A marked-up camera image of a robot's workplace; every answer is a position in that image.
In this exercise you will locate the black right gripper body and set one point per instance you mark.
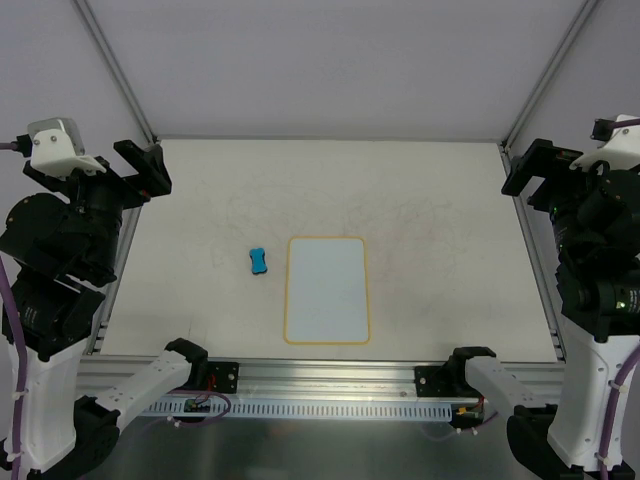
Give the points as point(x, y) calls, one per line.
point(542, 172)

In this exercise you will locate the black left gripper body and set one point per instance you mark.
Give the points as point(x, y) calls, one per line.
point(128, 179)

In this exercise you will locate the blue black whiteboard eraser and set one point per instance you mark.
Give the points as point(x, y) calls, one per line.
point(258, 261)

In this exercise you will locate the yellow framed small whiteboard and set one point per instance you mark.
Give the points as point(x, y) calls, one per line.
point(326, 292)

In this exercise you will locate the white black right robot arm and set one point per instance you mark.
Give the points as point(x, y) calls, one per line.
point(598, 283)

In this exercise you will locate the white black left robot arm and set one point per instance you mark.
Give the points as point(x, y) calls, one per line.
point(65, 240)

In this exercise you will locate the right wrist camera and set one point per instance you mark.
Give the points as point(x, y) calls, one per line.
point(619, 138)

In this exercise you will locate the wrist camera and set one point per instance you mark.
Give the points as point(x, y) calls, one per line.
point(55, 151)
point(619, 138)

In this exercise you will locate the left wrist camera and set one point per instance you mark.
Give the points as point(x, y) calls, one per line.
point(55, 151)

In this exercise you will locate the right aluminium frame post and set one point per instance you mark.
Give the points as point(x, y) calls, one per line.
point(552, 68)

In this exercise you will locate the aluminium frame post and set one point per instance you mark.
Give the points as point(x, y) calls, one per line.
point(103, 46)
point(552, 68)

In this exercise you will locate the left aluminium frame post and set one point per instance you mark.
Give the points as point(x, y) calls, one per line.
point(103, 46)

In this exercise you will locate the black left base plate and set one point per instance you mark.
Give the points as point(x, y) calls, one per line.
point(222, 377)

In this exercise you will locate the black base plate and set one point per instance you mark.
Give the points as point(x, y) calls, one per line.
point(435, 382)
point(222, 377)

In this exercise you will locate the white slotted cable duct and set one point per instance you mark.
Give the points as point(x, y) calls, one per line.
point(253, 408)

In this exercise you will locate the aluminium mounting rail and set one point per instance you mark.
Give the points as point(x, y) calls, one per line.
point(278, 378)

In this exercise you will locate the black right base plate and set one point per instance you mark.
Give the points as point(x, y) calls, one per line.
point(435, 382)

